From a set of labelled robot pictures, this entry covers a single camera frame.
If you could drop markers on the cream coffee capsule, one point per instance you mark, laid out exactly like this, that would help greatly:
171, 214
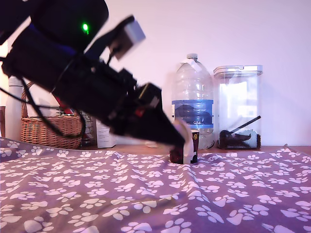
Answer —
184, 129

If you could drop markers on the red flat pack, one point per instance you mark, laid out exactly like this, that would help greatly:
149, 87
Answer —
68, 111

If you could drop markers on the small glass jar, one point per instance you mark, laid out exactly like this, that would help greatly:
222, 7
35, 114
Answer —
88, 136

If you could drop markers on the dark red printed mug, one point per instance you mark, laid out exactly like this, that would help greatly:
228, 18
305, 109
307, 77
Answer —
195, 145

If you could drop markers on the brown wooden panel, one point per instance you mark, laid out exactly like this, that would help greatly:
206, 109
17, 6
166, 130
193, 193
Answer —
2, 121

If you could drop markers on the purple paw print cloth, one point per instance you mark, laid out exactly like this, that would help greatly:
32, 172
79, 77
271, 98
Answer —
97, 194

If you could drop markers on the black scoop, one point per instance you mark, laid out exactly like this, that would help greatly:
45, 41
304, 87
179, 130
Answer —
233, 137

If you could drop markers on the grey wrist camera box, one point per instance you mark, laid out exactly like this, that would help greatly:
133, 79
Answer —
132, 34

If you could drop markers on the white cardboard box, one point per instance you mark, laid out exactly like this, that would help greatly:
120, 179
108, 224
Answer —
104, 138

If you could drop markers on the white bottle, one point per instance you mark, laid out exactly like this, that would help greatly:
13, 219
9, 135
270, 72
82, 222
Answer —
14, 114

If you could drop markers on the large clear water bottle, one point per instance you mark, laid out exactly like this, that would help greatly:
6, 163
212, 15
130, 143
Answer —
192, 97

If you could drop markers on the clear plastic storage container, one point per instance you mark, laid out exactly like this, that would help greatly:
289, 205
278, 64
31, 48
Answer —
238, 97

